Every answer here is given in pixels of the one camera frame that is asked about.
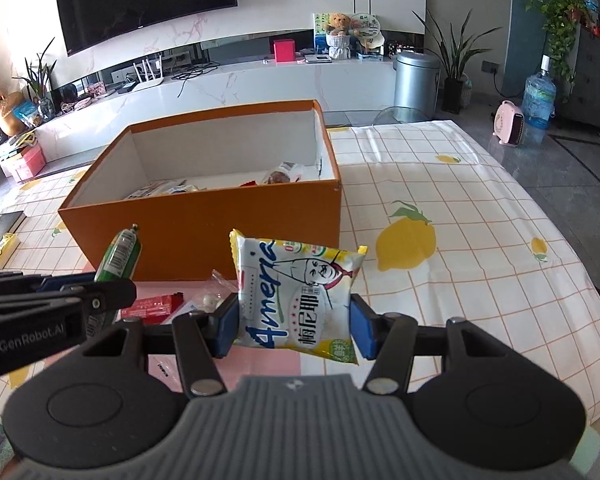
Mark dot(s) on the white wifi router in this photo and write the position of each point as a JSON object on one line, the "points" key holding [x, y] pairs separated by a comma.
{"points": [[147, 80]]}

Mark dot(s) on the black set-top box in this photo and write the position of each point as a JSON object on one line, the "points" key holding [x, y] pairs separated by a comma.
{"points": [[125, 88]]}

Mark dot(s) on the black television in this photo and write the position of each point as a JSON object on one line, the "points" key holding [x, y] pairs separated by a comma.
{"points": [[145, 0]]}

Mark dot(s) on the blue plastic bag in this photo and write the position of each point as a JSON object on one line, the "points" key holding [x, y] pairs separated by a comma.
{"points": [[27, 114]]}

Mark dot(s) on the blue water bottle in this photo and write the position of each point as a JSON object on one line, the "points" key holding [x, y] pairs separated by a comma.
{"points": [[539, 102]]}

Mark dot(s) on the green tube snack packet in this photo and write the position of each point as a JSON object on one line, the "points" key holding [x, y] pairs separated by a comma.
{"points": [[120, 255]]}

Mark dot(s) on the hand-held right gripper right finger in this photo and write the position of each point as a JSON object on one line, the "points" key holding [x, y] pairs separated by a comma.
{"points": [[361, 327]]}

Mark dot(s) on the yellow plastic box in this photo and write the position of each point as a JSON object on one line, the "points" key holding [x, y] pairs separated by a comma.
{"points": [[5, 247]]}

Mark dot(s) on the pink space heater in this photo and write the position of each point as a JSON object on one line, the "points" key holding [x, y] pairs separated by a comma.
{"points": [[510, 124]]}

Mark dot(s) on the hanging pothos plant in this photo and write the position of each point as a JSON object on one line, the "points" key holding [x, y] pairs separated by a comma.
{"points": [[560, 10]]}

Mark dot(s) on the round glass table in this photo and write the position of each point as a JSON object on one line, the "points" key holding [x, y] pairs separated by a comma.
{"points": [[400, 116]]}

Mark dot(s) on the clear candy wrapper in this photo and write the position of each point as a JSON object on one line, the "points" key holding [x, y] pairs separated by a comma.
{"points": [[207, 300]]}

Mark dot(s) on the white clear-window snack packet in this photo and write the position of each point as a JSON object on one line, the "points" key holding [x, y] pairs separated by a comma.
{"points": [[280, 174]]}

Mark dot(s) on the white yellow bag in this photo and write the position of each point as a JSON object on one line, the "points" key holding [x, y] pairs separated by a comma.
{"points": [[15, 142]]}

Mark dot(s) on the pink table mat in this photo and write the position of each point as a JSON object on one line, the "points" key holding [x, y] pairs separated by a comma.
{"points": [[275, 366]]}

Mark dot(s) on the round printed hand fan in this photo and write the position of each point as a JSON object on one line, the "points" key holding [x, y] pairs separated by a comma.
{"points": [[367, 27]]}

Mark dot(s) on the white marble TV cabinet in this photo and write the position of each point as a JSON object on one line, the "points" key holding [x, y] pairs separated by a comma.
{"points": [[260, 87]]}

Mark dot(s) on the blue picture card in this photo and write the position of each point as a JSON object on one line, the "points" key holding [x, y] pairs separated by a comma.
{"points": [[321, 30]]}

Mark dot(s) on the white woven basket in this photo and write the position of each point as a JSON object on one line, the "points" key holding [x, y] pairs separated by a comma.
{"points": [[339, 47]]}

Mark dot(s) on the pink storage box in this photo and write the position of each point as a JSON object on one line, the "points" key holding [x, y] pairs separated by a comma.
{"points": [[27, 165]]}

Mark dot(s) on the orange cardboard box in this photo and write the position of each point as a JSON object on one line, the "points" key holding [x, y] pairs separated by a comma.
{"points": [[205, 230]]}

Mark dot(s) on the green plant in glass vase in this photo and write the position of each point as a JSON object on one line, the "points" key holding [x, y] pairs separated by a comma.
{"points": [[37, 85]]}

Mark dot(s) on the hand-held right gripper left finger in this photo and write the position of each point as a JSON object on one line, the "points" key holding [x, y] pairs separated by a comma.
{"points": [[226, 325]]}

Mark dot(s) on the brown teddy bear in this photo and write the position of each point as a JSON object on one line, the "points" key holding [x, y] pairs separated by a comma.
{"points": [[339, 22]]}

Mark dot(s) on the red box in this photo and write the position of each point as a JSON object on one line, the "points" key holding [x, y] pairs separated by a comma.
{"points": [[284, 51]]}

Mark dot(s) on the silver trash can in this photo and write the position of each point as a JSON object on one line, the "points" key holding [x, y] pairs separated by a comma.
{"points": [[416, 80]]}

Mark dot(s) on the grey shelf with bottles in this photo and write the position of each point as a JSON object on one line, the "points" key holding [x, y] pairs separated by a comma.
{"points": [[597, 70]]}

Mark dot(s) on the golden gourd vase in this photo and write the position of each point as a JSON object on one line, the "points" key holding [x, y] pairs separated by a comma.
{"points": [[7, 117]]}

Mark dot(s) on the small red snack packet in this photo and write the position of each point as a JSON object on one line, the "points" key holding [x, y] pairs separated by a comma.
{"points": [[247, 184]]}

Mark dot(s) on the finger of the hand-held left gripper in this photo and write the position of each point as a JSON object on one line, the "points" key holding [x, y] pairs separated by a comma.
{"points": [[60, 283], [110, 295]]}

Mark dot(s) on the pink photo frame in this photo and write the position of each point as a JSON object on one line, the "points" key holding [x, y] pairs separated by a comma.
{"points": [[97, 90]]}

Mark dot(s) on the tall-leaf potted plant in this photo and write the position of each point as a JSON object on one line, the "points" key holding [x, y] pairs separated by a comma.
{"points": [[455, 85]]}

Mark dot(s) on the yellow white snack packet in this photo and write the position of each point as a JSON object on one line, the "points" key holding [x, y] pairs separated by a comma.
{"points": [[290, 300]]}

